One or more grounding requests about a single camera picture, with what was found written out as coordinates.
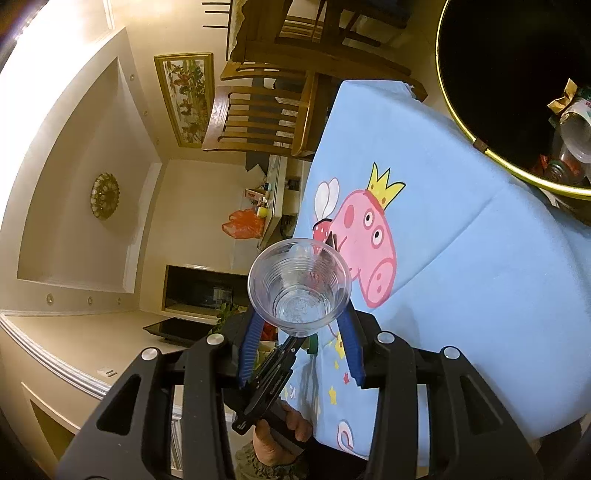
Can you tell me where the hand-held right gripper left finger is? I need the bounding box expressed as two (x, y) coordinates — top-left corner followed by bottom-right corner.
(55, 314), (278, 480)

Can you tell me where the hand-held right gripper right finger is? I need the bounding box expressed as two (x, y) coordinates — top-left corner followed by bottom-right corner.
(335, 300), (543, 480)

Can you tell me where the clear plastic cup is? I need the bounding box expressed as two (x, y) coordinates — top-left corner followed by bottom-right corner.
(248, 237), (351, 337)

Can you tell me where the black bin with gold rim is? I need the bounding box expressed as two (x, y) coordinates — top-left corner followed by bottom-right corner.
(435, 0), (591, 200)

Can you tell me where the clear plastic water bottle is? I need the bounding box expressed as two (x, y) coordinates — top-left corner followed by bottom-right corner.
(545, 99), (591, 185)

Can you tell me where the golden brown wrapper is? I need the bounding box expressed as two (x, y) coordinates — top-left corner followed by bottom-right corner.
(548, 78), (579, 114)

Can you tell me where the person's left hand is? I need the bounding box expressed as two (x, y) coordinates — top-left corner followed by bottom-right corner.
(252, 401), (317, 467)

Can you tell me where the green potted plant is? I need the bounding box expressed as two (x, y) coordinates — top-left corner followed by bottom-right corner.
(208, 302), (252, 335)

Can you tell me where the white glass-top coffee table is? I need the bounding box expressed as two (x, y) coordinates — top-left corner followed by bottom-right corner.
(256, 154), (315, 250)

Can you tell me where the orange plastic bag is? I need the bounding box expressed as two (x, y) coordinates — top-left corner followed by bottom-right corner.
(222, 209), (266, 240)

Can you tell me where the blue cartoon pig tablecloth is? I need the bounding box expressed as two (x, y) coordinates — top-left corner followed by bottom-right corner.
(277, 79), (591, 462)

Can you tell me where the wooden slat-back chair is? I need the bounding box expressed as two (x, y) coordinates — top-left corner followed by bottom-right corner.
(221, 16), (428, 100)
(202, 69), (324, 158)

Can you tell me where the framed horse painting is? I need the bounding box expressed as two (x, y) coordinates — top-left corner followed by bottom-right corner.
(154, 52), (215, 148)

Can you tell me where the round gold ceiling lamp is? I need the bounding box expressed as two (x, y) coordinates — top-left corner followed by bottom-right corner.
(90, 172), (121, 221)

